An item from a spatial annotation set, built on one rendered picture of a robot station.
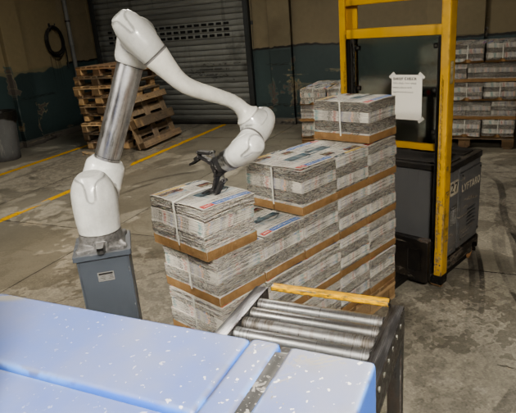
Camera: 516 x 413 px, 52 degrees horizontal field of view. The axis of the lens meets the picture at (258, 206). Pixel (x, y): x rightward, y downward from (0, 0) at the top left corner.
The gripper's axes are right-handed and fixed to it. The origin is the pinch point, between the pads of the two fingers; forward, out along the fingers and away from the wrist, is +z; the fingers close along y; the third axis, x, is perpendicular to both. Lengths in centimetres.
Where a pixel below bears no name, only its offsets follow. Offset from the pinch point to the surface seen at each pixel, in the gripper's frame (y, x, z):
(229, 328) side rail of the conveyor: 55, -40, -35
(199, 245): 26.5, -14.9, -1.7
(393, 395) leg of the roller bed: 101, -1, -54
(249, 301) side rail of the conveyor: 52, -24, -29
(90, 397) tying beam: 30, -128, -150
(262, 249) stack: 39.7, 17.3, 0.8
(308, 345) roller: 67, -31, -58
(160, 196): 0.5, -12.5, 13.8
